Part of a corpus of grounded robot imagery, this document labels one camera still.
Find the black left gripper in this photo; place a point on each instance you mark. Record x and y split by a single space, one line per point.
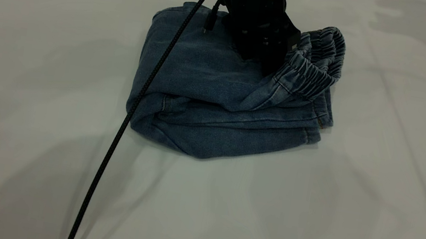
257 10

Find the blue denim shorts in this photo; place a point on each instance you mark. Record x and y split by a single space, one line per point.
200 91

